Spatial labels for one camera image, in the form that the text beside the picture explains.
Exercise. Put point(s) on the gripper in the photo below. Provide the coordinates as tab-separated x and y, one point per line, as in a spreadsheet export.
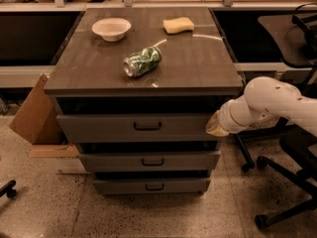
226	115

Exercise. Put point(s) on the grey top drawer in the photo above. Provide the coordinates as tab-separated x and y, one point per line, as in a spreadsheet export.
126	128

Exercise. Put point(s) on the grey drawer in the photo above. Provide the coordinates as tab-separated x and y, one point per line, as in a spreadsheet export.
126	128
150	162
152	186

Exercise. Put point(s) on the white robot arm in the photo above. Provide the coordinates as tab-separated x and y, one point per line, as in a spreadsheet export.
263	98

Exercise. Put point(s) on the grey middle drawer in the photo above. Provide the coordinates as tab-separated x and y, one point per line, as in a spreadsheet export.
150	162

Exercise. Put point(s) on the grey drawer cabinet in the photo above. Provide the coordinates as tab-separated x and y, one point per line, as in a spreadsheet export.
196	75

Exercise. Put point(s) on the grey bottom drawer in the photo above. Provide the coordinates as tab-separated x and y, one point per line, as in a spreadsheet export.
152	186

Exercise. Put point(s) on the black office chair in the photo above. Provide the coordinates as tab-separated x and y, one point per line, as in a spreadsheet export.
298	145

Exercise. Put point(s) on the crushed green soda can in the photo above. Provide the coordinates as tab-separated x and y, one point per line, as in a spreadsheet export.
141	62

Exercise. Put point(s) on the yellow sponge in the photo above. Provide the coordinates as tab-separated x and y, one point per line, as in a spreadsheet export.
178	25

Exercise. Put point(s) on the white bowl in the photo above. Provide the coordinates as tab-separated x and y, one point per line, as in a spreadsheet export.
111	29

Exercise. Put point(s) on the brown cardboard piece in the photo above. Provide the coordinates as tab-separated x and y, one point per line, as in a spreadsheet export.
35	121

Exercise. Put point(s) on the black chair caster left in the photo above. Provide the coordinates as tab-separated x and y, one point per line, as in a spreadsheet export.
8	189

